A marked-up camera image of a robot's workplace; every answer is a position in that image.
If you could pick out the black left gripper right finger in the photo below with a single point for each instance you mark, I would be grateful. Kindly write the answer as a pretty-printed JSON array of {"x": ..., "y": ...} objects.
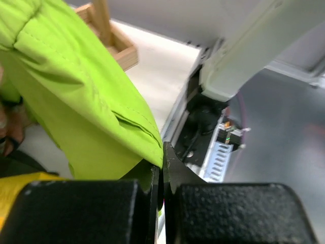
[{"x": 175, "y": 175}]

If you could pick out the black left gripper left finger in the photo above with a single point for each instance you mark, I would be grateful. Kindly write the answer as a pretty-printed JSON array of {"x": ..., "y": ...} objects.
[{"x": 151, "y": 181}]

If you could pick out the lime green shorts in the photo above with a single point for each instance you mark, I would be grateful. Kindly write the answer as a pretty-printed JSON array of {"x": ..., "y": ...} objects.
[{"x": 76, "y": 90}]

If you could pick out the dark olive shorts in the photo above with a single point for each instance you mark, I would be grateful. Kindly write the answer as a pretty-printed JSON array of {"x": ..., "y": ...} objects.
[{"x": 18, "y": 163}]

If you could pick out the yellow shorts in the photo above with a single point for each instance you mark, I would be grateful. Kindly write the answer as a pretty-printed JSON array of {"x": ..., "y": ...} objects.
[{"x": 11, "y": 186}]

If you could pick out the pink patterned shorts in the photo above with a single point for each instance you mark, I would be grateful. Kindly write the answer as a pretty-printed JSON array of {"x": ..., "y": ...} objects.
[{"x": 13, "y": 116}]

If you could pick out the wooden clothes rack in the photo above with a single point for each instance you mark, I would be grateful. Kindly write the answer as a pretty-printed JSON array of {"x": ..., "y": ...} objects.
[{"x": 96, "y": 15}]

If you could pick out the grey slotted cable duct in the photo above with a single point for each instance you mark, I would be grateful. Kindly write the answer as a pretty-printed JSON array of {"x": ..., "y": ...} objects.
[{"x": 225, "y": 139}]

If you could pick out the aluminium mounting rail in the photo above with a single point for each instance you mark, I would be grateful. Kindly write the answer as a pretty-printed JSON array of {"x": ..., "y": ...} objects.
[{"x": 178, "y": 110}]

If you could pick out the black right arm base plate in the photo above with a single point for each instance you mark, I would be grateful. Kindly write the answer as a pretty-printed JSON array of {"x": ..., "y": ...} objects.
[{"x": 203, "y": 116}]

